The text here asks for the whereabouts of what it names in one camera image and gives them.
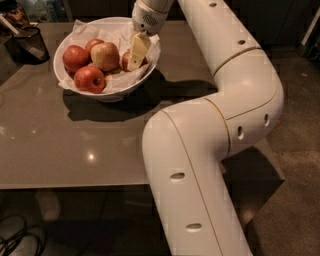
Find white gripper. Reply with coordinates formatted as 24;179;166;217
127;1;166;71

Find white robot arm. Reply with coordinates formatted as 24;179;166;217
132;0;284;256

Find yellowish red apple centre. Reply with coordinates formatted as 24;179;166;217
91;42;120;72

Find red apple back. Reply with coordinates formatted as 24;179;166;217
85;38;103;54

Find white bowl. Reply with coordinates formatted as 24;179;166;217
53;16;162;103

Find red apple front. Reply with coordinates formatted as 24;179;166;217
73;66;106;94

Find white crumpled paper liner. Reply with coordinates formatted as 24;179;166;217
58;19;161;95

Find black mesh pen cup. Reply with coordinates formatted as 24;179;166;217
12;27;50;65

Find items on shelf background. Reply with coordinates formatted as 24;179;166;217
0;0;71;29

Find dark cabinet in background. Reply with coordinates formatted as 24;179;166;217
68;0;320;47

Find black cables under table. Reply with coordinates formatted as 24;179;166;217
0;213;48;256

